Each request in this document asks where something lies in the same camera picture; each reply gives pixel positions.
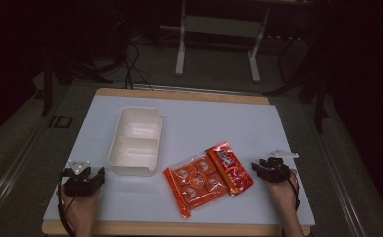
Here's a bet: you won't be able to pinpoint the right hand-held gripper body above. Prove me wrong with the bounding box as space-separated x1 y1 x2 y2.
258 149 300 184

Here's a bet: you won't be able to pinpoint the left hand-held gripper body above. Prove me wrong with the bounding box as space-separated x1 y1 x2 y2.
61 159 106 198

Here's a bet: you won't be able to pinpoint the white plastic container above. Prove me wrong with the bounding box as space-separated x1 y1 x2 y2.
107 106 163 177

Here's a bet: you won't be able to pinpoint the orange snack packet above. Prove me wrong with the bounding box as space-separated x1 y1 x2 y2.
162 141 255 219

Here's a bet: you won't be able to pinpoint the person's right hand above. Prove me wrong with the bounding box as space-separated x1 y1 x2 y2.
264 169 301 218

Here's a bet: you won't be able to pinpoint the person's left hand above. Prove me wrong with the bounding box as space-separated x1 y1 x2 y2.
59 187 101 237

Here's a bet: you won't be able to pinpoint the black stand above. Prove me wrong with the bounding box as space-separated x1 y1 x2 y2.
265 33 332 134

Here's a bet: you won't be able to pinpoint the white metal stand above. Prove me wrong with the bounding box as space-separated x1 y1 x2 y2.
174 0 272 83

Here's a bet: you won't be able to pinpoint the black cable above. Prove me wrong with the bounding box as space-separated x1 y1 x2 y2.
56 171 77 237
279 164 302 212

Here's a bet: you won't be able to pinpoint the black floor cables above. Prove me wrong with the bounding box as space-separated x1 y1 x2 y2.
90 42 154 91

